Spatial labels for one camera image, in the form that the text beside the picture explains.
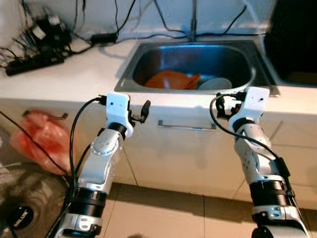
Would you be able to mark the pale green plate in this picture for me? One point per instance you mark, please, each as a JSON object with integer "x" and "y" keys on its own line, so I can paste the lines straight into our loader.
{"x": 215, "y": 84}

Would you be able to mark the orange plastic plate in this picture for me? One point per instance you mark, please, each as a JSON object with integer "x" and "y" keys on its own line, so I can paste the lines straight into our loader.
{"x": 194, "y": 79}

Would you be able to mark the black stove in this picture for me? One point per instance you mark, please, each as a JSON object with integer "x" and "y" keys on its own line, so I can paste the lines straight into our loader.
{"x": 292, "y": 39}

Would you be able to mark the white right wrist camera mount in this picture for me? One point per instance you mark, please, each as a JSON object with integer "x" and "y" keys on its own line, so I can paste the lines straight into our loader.
{"x": 255, "y": 104}

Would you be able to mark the dark grey crumpled bag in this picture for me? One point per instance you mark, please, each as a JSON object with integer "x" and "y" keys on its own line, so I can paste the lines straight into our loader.
{"x": 34, "y": 188}

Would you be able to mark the black power brick white label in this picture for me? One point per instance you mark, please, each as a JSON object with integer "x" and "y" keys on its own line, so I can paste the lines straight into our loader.
{"x": 49, "y": 32}

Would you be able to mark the black disc white lettering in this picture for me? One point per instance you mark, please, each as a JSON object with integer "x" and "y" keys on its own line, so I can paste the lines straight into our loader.
{"x": 20, "y": 216}

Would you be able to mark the orange plastic bowl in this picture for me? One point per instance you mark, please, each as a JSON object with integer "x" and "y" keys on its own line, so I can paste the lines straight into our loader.
{"x": 168, "y": 79}

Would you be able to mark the red plastic bag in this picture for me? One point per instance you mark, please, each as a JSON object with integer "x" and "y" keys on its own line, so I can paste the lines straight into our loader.
{"x": 39, "y": 144}

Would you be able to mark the flat black power adapter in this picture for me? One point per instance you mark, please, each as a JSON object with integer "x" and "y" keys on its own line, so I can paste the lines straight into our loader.
{"x": 104, "y": 38}

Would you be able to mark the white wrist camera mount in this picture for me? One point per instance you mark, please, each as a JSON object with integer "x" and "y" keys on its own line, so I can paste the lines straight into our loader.
{"x": 118, "y": 106}
{"x": 255, "y": 104}

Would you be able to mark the stainless steel sink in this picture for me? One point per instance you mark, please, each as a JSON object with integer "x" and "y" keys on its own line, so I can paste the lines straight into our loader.
{"x": 218, "y": 59}

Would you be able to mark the metal faucet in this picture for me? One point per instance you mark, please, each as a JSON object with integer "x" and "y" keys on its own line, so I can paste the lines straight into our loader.
{"x": 193, "y": 25}

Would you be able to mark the black power strip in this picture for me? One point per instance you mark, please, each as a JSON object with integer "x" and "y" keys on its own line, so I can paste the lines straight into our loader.
{"x": 34, "y": 64}

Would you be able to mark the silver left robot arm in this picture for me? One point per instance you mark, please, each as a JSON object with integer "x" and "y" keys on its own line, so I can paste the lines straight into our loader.
{"x": 101, "y": 148}

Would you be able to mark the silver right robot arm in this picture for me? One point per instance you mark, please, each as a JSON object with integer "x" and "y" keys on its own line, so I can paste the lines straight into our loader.
{"x": 255, "y": 158}

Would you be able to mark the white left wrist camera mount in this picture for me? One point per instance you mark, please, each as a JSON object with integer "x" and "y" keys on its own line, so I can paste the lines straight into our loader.
{"x": 118, "y": 106}

